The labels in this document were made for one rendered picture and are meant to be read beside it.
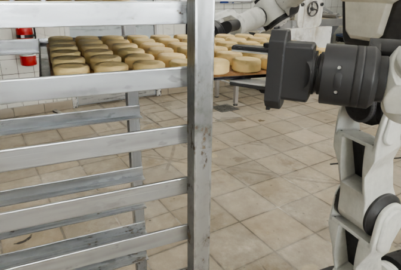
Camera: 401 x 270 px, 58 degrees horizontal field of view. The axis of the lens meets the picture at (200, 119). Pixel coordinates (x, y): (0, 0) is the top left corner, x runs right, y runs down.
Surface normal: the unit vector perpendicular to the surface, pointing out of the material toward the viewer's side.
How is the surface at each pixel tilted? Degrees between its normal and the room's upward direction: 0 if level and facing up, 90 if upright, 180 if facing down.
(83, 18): 90
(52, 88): 90
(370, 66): 56
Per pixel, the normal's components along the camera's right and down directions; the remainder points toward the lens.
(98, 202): 0.40, 0.31
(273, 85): -0.37, 0.29
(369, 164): -0.92, 0.21
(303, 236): 0.01, -0.94
